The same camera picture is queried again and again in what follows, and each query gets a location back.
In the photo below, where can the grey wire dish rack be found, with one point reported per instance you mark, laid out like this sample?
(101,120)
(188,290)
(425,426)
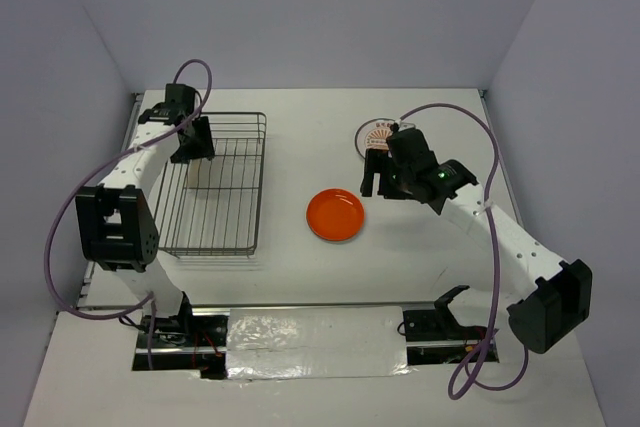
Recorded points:
(224,219)

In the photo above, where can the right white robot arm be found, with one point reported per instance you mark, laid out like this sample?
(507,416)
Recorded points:
(555,295)

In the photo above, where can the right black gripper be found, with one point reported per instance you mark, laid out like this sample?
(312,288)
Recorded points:
(376,162)

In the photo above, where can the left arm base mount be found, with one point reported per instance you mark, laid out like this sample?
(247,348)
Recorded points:
(202,349)

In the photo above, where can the orange sunburst plate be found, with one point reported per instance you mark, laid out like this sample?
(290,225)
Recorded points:
(372,134)

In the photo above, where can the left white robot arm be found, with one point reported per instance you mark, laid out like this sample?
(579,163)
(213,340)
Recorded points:
(116,225)

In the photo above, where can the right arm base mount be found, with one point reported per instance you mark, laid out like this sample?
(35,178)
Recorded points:
(438,323)

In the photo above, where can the silver foil tape sheet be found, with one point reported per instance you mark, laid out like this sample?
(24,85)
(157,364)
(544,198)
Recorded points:
(281,344)

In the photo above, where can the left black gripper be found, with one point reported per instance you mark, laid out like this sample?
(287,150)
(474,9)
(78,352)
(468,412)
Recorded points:
(204,149)

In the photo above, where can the cream plate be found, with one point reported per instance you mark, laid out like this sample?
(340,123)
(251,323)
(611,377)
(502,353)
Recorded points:
(198,175)

